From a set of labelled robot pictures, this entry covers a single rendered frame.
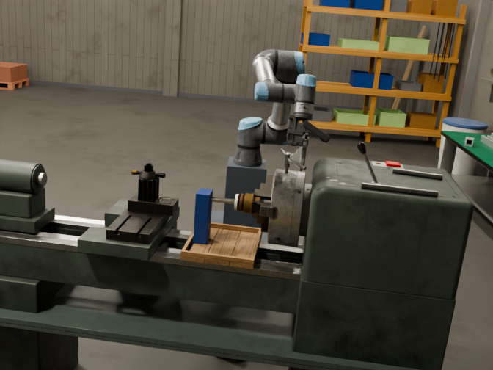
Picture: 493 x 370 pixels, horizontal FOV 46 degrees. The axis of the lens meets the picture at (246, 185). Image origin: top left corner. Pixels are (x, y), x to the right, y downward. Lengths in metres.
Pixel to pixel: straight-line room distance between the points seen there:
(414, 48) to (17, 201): 7.30
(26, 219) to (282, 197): 1.12
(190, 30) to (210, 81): 1.06
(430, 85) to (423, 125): 0.61
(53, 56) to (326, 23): 5.46
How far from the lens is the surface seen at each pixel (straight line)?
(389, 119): 9.24
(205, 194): 2.42
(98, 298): 2.79
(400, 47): 9.10
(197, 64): 11.82
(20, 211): 2.69
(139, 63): 12.00
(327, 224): 2.22
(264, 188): 2.45
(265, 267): 2.38
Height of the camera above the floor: 1.88
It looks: 17 degrees down
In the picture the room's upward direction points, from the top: 5 degrees clockwise
